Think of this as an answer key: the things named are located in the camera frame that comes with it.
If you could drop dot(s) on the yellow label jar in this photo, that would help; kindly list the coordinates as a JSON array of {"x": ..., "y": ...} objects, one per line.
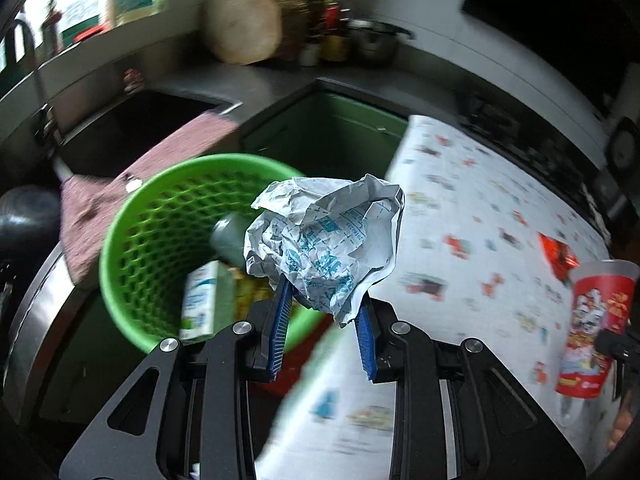
[{"x": 334, "y": 49}]

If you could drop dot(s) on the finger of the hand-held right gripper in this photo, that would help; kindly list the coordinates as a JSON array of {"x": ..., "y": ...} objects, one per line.
[{"x": 617, "y": 345}]

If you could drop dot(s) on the steel pot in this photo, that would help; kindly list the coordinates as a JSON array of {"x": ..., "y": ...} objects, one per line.
[{"x": 377, "y": 42}]

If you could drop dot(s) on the dark kitchen sink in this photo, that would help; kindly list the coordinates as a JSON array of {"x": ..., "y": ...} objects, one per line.
[{"x": 130, "y": 125}]

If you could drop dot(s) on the steel faucet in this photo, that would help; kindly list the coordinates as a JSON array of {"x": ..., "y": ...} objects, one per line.
[{"x": 40, "y": 90}]

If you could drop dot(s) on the yellow snack packet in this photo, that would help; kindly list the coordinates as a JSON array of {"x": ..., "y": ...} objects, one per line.
[{"x": 250, "y": 290}]

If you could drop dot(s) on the grey green bottle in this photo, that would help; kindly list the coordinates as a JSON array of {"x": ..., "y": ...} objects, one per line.
[{"x": 230, "y": 240}]

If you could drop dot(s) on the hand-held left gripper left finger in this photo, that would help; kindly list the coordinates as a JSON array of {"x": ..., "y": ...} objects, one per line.
[{"x": 280, "y": 330}]

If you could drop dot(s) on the black gas stove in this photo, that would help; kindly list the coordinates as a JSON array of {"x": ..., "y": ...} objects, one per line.
[{"x": 530, "y": 140}]

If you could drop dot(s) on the dark sauce bottle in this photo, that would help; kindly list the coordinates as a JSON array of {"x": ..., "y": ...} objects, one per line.
[{"x": 311, "y": 15}]

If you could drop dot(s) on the white wrapper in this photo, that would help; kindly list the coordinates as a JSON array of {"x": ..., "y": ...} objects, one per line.
[{"x": 320, "y": 240}]

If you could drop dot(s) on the black range hood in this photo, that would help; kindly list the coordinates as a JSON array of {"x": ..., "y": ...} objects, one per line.
[{"x": 560, "y": 5}]

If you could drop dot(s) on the red printed paper cup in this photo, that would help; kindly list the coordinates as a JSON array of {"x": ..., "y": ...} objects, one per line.
[{"x": 590, "y": 305}]

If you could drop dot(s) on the white milk carton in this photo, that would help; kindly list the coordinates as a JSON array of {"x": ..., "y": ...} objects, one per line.
[{"x": 205, "y": 300}]

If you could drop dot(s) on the dark round bowl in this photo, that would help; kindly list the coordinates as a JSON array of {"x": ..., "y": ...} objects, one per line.
[{"x": 27, "y": 215}]

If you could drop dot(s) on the round wooden cutting board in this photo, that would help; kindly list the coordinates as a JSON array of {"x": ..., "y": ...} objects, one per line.
[{"x": 245, "y": 20}]

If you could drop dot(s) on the white printed cloth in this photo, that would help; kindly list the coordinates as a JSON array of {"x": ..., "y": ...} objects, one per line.
[{"x": 475, "y": 200}]

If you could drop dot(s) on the pink dish cloth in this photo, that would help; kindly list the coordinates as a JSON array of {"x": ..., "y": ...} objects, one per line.
[{"x": 165, "y": 155}]

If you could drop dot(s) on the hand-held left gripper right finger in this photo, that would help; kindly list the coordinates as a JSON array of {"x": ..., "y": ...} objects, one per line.
[{"x": 365, "y": 340}]

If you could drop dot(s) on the orange snack packet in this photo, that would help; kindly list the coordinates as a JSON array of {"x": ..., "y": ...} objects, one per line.
[{"x": 557, "y": 255}]

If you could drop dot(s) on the small red figurine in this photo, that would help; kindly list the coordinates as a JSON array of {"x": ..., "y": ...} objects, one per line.
[{"x": 134, "y": 80}]

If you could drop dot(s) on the small white jar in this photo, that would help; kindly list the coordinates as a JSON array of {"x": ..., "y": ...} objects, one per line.
[{"x": 310, "y": 55}]

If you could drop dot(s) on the person's right hand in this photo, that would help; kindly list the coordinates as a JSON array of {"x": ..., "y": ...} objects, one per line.
[{"x": 622, "y": 427}]

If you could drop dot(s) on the green plastic basket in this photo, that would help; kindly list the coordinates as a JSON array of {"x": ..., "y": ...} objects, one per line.
[{"x": 150, "y": 240}]

